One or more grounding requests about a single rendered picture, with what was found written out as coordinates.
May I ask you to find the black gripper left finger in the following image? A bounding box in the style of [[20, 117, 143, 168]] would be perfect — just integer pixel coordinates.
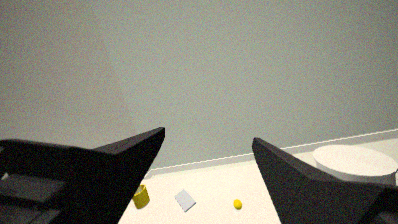
[[0, 127, 165, 224]]

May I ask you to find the yellow ball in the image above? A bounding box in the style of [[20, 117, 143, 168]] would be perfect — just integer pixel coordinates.
[[233, 199, 242, 210]]

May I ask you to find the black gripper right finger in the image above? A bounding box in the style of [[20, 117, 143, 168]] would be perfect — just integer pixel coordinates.
[[252, 137, 398, 224]]

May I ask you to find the yellow cup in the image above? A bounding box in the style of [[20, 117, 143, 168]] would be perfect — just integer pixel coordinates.
[[132, 184, 150, 210]]

